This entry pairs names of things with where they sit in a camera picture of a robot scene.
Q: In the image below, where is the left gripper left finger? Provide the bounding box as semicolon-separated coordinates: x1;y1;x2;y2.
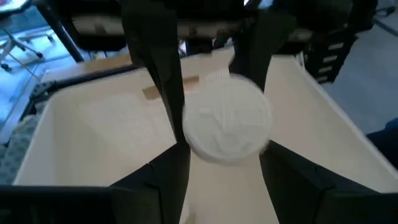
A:
0;142;192;224

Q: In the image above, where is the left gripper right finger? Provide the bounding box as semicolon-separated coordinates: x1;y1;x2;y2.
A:
259;139;398;224

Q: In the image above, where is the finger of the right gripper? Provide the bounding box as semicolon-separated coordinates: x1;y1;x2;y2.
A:
123;39;188;144
229;39;297;91

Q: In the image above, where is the white woven plastic basket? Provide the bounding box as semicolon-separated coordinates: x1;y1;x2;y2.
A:
14;46;398;224

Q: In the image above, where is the black support beam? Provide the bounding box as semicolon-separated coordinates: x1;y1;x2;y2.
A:
35;0;85;63

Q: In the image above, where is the office chair base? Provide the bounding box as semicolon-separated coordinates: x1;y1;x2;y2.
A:
0;29;44;72

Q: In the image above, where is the black aluminium table frame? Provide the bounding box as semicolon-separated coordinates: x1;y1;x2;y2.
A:
20;63;141;121

